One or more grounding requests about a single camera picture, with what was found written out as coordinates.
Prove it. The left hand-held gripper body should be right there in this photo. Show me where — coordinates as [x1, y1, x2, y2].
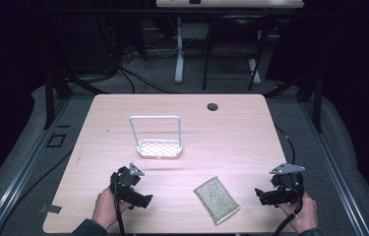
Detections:
[109, 162, 146, 202]

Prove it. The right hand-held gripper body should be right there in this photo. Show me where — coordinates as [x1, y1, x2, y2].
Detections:
[269, 162, 306, 205]

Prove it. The white metal sponge rack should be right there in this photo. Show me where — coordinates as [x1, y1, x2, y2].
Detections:
[128, 114, 184, 160]

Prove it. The person's right hand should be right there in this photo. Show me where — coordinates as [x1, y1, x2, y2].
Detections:
[276, 191, 320, 234]

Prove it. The person's left hand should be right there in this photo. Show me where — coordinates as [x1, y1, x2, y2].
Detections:
[92, 186, 135, 231]

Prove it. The grey tape strip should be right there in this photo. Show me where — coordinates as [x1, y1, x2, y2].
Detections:
[38, 204, 63, 214]

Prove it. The black tape rectangle on floor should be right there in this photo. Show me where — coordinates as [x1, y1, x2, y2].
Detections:
[45, 124, 71, 148]

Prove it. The black metal stand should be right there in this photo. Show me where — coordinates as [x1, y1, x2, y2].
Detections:
[263, 65, 325, 134]
[42, 63, 111, 131]

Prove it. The white-legged background desk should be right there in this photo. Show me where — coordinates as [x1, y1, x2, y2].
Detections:
[154, 0, 305, 86]

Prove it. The black chair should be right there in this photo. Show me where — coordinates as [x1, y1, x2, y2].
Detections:
[202, 13, 274, 91]

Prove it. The left hand-held gripper cable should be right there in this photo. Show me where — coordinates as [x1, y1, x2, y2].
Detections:
[113, 181, 127, 236]

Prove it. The hand-held gripper cable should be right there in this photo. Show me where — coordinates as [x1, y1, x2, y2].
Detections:
[113, 181, 127, 236]
[271, 183, 305, 236]

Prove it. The right hand-held gripper cable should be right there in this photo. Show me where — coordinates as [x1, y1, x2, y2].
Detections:
[271, 183, 305, 236]

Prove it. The black cable beside table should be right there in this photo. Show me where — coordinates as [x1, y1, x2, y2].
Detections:
[274, 125, 296, 165]

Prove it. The aluminium floor rail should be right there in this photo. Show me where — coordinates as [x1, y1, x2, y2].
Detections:
[0, 97, 72, 236]
[299, 99, 369, 236]

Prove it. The bundle of floor cables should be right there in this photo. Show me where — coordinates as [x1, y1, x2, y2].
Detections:
[114, 42, 181, 96]

